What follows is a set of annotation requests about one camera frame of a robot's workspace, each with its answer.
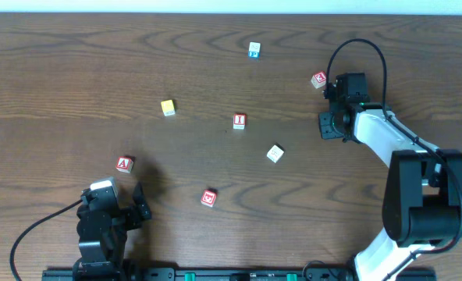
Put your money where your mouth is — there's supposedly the black mounting rail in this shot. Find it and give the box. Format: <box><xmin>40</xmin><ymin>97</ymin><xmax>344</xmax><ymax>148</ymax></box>
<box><xmin>41</xmin><ymin>266</ymin><xmax>437</xmax><ymax>281</ymax></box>

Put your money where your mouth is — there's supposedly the blue and white block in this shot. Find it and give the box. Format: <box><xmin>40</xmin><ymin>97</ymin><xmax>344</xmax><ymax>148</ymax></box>
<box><xmin>248</xmin><ymin>42</ymin><xmax>261</xmax><ymax>59</ymax></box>

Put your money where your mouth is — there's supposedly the plain white wooden block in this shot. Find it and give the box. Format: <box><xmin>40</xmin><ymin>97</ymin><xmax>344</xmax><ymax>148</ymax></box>
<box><xmin>266</xmin><ymin>144</ymin><xmax>284</xmax><ymax>163</ymax></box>

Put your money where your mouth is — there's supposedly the red block turning blue 2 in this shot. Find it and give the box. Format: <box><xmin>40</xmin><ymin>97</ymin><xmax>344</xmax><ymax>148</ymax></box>
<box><xmin>311</xmin><ymin>71</ymin><xmax>327</xmax><ymax>89</ymax></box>

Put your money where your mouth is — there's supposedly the red letter I block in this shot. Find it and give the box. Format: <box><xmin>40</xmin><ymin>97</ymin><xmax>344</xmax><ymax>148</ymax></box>
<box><xmin>233</xmin><ymin>113</ymin><xmax>247</xmax><ymax>130</ymax></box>

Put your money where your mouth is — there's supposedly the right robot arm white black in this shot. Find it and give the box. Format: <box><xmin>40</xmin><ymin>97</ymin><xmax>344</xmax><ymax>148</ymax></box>
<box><xmin>318</xmin><ymin>73</ymin><xmax>462</xmax><ymax>280</ymax></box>

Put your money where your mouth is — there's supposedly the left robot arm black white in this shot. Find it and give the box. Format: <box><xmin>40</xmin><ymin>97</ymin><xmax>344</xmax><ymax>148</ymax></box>
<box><xmin>72</xmin><ymin>179</ymin><xmax>151</xmax><ymax>280</ymax></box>

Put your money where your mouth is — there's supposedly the red block near front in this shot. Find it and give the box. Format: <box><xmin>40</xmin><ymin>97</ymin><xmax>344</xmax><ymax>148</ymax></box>
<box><xmin>201</xmin><ymin>189</ymin><xmax>218</xmax><ymax>208</ymax></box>

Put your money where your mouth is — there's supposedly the red letter A block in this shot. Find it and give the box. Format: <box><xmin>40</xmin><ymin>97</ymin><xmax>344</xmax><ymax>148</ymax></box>
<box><xmin>115</xmin><ymin>156</ymin><xmax>134</xmax><ymax>173</ymax></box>

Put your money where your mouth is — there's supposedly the yellow wooden block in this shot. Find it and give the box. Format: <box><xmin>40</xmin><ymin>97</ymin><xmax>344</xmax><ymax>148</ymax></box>
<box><xmin>161</xmin><ymin>100</ymin><xmax>176</xmax><ymax>116</ymax></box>

